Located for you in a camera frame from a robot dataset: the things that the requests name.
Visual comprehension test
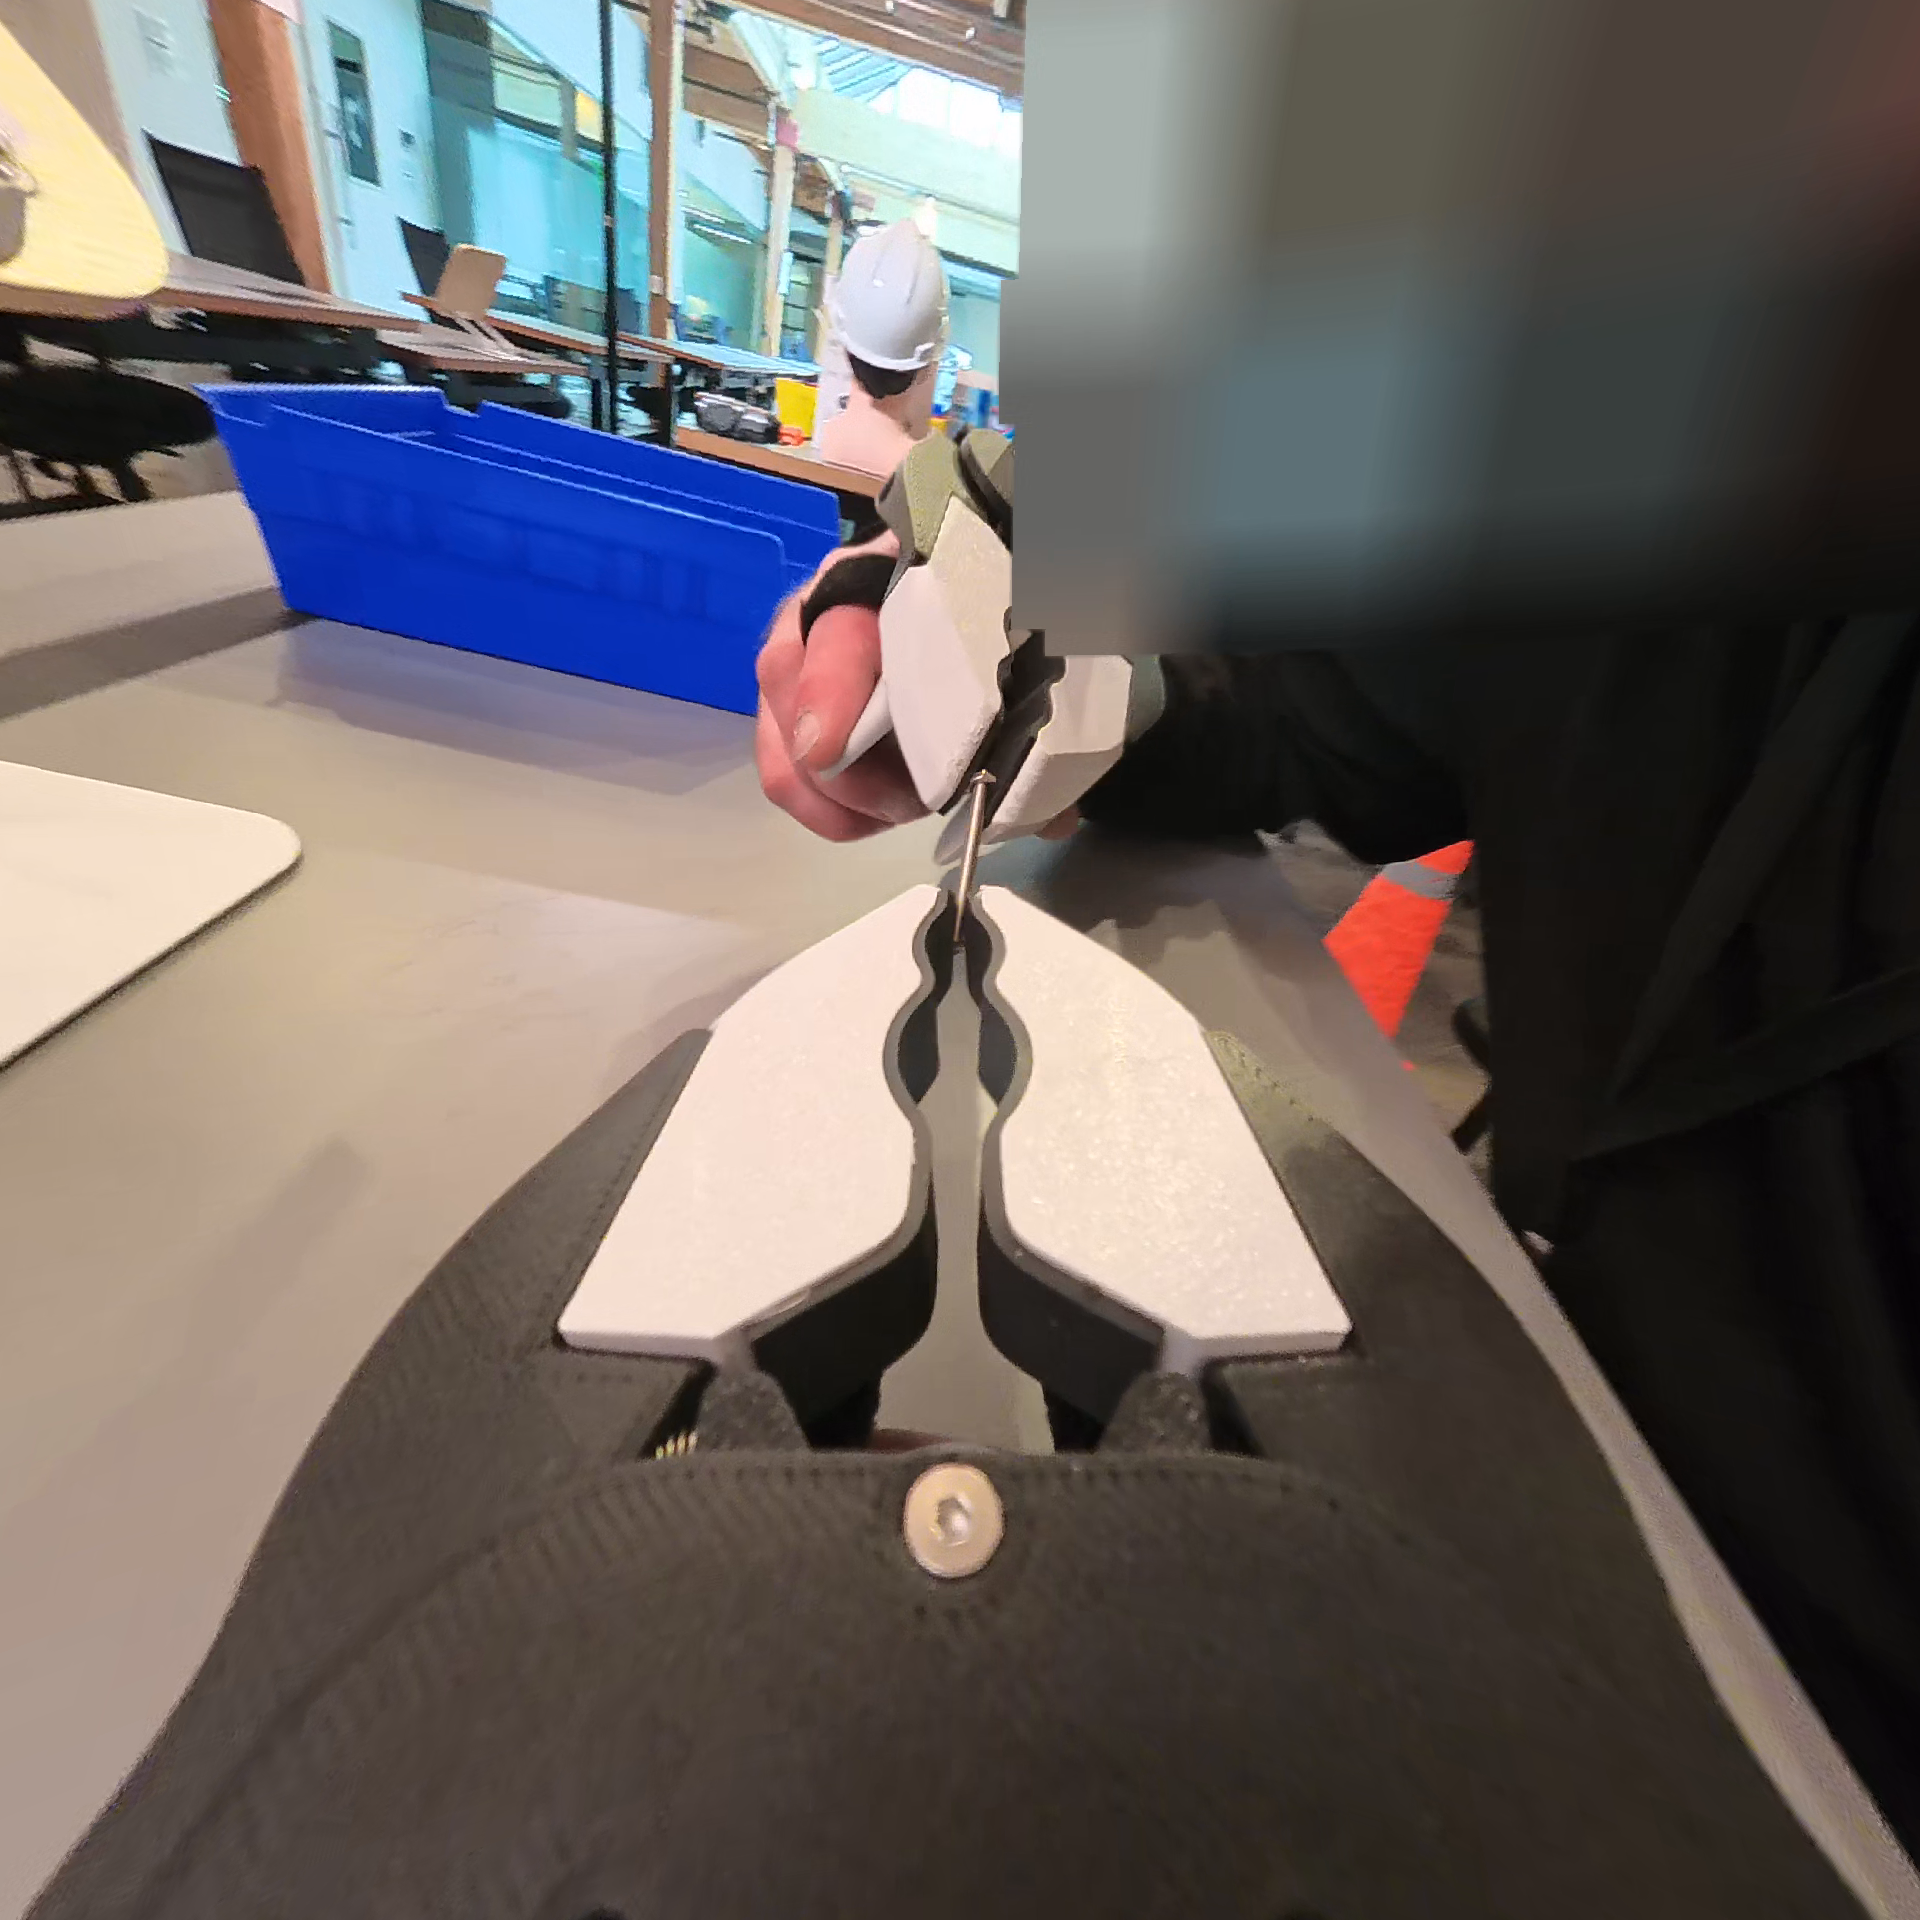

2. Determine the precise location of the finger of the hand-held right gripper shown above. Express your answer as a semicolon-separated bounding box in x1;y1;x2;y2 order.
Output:
881;499;1040;815
991;647;1135;843

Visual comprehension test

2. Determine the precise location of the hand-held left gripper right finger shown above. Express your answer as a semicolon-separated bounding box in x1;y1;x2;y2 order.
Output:
956;886;1352;1456

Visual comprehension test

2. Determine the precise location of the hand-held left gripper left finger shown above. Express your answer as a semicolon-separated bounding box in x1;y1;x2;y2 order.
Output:
555;880;947;1451

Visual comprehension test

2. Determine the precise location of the thin metal pin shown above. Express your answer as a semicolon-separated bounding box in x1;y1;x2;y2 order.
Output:
949;767;994;946

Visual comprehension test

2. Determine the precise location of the person's right forearm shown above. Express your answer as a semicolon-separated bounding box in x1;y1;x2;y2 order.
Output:
1080;609;1515;864

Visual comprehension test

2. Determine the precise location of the grey desk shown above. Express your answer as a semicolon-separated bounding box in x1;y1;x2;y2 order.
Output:
0;487;1920;1920

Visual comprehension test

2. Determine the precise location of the person's right hand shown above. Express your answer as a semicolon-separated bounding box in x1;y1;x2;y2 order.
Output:
754;590;947;843

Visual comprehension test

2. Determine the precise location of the white hard hat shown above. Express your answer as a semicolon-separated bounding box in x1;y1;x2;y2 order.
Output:
826;219;949;370

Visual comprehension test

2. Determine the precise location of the wooden side table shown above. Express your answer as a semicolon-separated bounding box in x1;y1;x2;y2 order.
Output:
675;424;903;499

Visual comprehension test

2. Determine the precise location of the orange traffic cone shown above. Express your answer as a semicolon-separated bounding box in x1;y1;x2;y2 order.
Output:
1319;840;1478;1052

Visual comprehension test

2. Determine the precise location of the blue plastic bin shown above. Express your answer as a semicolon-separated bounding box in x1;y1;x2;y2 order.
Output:
200;381;842;718

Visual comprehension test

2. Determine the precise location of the person's black jacket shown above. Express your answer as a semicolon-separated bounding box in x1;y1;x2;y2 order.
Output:
1461;602;1920;1859

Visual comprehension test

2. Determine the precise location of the long dark table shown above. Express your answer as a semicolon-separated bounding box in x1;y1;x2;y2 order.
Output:
147;254;610;414

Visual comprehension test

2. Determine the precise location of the white rounded board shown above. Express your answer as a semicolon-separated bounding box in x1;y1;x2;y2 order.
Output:
0;758;306;1070

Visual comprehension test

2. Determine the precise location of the black office chair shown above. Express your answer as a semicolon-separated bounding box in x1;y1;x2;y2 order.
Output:
147;130;312;288

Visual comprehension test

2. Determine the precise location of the round light wooden table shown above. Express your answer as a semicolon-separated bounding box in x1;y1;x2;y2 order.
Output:
0;19;170;302

